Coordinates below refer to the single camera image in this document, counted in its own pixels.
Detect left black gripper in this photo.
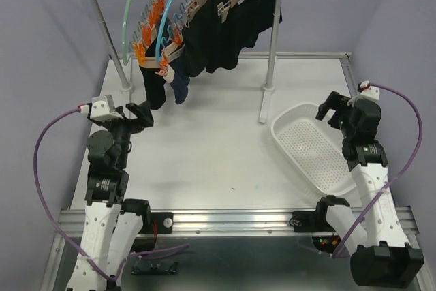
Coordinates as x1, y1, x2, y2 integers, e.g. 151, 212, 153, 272
87, 99, 153, 169

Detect black underwear beige waistband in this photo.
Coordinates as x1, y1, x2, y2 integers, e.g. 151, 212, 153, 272
134, 23, 166, 110

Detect green clip hanger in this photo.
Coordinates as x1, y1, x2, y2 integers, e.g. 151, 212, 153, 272
121, 0, 165, 66

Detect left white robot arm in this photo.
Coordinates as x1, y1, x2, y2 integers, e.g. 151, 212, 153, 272
66, 97, 154, 290

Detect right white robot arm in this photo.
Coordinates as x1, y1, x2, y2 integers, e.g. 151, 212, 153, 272
289, 90, 424, 289

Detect navy underwear beige waistband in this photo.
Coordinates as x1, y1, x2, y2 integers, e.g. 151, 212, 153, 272
157, 51, 190, 105

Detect blue clip hanger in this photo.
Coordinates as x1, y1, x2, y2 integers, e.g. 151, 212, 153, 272
155, 0, 209, 76

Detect white clothes rack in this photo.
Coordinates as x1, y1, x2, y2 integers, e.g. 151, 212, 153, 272
90, 0, 281, 123

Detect white perforated plastic basket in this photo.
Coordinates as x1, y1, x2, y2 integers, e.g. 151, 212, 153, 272
268, 103, 360, 207

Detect left black shorts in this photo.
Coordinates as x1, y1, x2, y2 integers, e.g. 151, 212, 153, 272
182, 0, 227, 78

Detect black shorts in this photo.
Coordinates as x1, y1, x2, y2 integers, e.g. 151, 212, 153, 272
219, 0, 275, 52
182, 0, 227, 78

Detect right black shorts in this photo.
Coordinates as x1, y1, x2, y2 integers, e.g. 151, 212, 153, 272
219, 0, 275, 52

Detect black eyeglasses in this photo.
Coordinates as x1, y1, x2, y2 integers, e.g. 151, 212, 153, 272
131, 260, 179, 276

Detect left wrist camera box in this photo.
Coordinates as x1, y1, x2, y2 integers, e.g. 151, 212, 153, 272
78, 95, 119, 121

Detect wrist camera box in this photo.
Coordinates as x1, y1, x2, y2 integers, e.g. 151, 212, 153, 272
78, 95, 119, 121
347, 80, 380, 106

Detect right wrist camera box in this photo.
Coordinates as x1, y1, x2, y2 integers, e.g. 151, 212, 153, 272
347, 80, 380, 106

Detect aluminium mounting rail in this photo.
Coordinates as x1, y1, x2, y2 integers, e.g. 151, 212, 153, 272
59, 207, 419, 239

